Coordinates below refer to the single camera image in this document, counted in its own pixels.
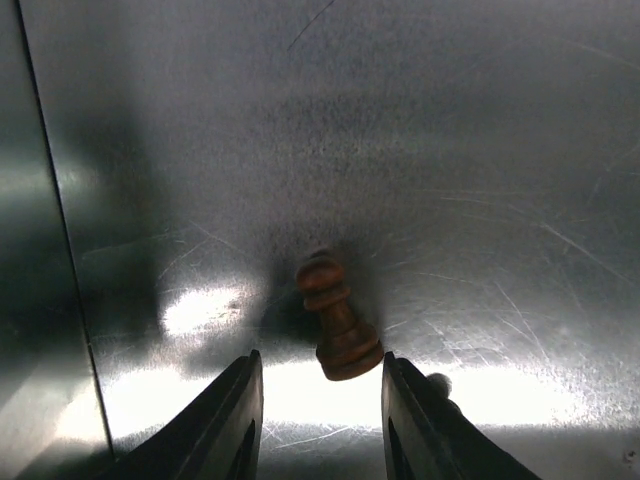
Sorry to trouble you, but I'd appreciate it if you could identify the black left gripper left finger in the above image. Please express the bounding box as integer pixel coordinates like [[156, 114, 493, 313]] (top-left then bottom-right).
[[97, 350, 264, 480]]

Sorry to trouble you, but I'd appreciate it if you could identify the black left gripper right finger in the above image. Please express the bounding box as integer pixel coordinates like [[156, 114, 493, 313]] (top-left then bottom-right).
[[381, 352, 538, 479]]

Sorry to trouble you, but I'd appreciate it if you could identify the dark pawn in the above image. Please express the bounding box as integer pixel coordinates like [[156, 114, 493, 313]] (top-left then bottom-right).
[[295, 252, 384, 382]]

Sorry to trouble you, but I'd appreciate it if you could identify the gold tin with pieces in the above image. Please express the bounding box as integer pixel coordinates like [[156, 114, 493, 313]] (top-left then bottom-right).
[[1, 1, 639, 479]]

